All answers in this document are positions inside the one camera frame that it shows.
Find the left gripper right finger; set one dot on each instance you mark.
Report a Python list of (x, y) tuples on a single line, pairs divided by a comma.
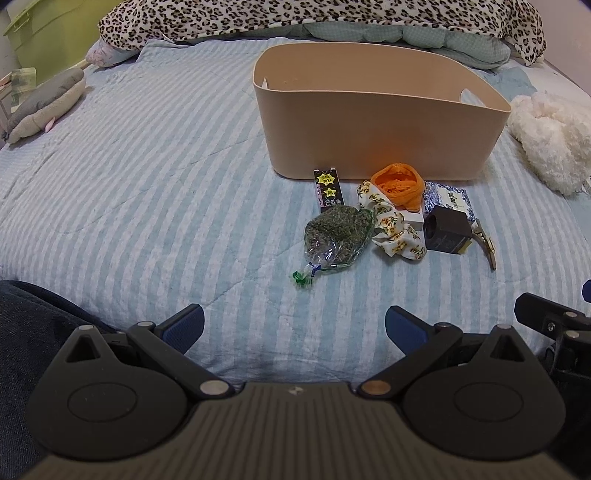
[(426, 348)]

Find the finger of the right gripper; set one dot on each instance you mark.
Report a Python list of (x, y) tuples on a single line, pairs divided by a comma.
[(546, 316)]

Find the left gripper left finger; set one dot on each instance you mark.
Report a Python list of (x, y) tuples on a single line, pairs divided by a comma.
[(166, 344)]

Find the white yellow patterned scrunchie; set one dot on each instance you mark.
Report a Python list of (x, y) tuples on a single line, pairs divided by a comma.
[(397, 232)]

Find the small black box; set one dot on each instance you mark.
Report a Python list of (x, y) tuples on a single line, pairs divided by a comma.
[(447, 230)]

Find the green dried herb bag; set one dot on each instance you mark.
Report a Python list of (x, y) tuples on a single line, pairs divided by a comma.
[(333, 240)]

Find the blue white patterned box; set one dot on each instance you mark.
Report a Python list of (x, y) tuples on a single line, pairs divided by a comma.
[(442, 195)]

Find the black star card box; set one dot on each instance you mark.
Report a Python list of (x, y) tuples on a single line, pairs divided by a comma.
[(328, 188)]

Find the blue striped bed cover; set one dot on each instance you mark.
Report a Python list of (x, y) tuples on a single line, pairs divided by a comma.
[(156, 191)]

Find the white fluffy plush toy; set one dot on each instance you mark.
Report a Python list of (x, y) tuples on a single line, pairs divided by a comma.
[(554, 133)]

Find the beige plastic storage bin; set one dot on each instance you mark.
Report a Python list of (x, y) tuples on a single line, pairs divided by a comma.
[(360, 107)]

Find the grey beige plush toy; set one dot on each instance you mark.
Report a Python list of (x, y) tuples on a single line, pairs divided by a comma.
[(46, 104)]

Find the light green quilted duvet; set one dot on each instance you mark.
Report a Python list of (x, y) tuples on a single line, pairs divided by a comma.
[(472, 50)]

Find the pink floral pillow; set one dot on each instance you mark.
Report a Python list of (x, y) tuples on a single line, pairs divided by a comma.
[(103, 55)]

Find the leopard print blanket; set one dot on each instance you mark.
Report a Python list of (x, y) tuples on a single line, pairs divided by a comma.
[(131, 24)]

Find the green plastic storage box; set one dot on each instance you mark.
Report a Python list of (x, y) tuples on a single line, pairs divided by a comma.
[(52, 36)]

